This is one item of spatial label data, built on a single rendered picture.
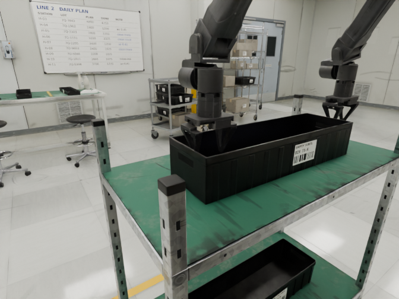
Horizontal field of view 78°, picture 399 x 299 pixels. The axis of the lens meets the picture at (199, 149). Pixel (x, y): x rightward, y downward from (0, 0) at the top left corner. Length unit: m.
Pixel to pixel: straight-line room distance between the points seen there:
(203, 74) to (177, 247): 0.35
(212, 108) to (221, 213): 0.23
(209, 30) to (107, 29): 4.83
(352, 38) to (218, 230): 0.69
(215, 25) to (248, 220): 0.38
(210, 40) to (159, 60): 5.17
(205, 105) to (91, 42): 4.75
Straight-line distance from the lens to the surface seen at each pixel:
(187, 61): 0.62
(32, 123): 5.25
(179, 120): 3.99
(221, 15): 0.51
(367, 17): 0.90
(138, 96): 5.52
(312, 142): 0.77
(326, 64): 1.04
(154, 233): 0.49
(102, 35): 5.29
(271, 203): 0.59
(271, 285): 1.22
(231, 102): 5.12
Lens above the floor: 1.26
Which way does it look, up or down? 20 degrees down
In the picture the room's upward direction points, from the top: straight up
